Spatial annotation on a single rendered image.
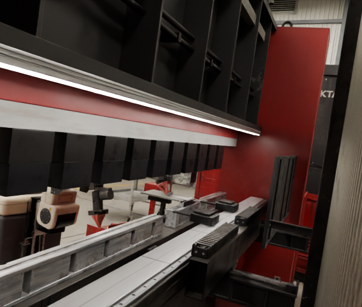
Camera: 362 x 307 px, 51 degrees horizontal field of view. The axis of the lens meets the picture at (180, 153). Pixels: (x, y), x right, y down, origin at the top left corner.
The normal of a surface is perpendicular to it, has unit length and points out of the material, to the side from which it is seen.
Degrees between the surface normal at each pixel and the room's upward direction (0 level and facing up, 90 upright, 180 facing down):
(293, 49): 90
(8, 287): 90
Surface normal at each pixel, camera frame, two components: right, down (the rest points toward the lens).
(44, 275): 0.92, 0.15
